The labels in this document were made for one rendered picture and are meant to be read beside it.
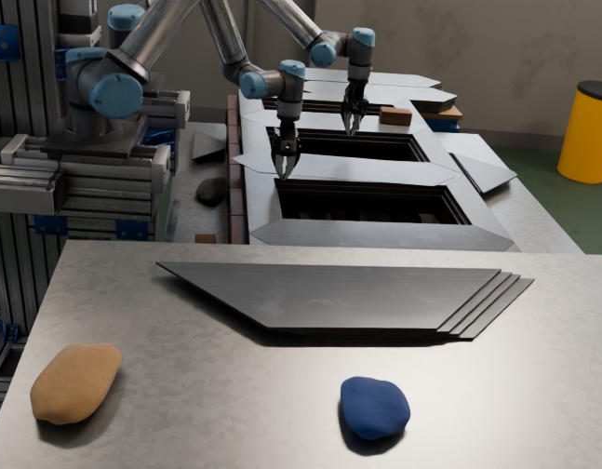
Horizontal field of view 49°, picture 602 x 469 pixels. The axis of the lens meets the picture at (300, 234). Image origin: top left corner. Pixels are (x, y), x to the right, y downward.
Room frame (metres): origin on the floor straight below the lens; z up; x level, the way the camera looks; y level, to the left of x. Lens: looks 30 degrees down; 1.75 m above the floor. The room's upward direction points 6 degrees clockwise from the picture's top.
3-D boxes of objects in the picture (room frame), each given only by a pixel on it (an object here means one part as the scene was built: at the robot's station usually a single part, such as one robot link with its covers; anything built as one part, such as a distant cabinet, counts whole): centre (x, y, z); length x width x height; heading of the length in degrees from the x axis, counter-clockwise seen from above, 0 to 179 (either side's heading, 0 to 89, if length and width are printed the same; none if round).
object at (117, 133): (1.68, 0.59, 1.09); 0.15 x 0.15 x 0.10
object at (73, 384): (0.71, 0.29, 1.07); 0.16 x 0.10 x 0.04; 171
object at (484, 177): (2.36, -0.67, 0.77); 0.45 x 0.20 x 0.04; 9
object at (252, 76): (1.86, 0.16, 1.17); 0.11 x 0.11 x 0.08; 38
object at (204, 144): (2.49, 0.40, 0.70); 0.39 x 0.12 x 0.04; 9
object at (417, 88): (3.07, -0.25, 0.82); 0.80 x 0.40 x 0.06; 99
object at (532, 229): (2.21, -0.70, 0.74); 1.20 x 0.26 x 0.03; 9
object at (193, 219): (2.14, 0.38, 0.67); 1.30 x 0.20 x 0.03; 9
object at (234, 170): (1.96, 0.23, 0.80); 1.62 x 0.04 x 0.06; 9
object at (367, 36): (2.19, -0.13, 1.23); 0.09 x 0.08 x 0.11; 81
